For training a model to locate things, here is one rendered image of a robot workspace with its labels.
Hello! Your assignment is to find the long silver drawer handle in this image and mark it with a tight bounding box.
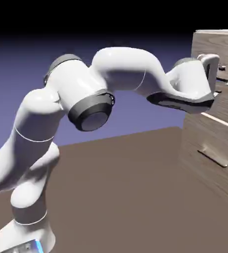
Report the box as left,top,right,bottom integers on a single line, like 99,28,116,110
197,143,228,169

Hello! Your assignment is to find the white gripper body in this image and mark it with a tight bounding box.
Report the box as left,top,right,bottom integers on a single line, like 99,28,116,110
196,53,221,95

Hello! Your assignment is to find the light wood cabinet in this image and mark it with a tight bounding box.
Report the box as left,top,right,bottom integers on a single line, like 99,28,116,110
179,29,228,215

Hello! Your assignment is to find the large wood drawer front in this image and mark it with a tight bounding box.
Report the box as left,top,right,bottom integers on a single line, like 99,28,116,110
180,113,228,214

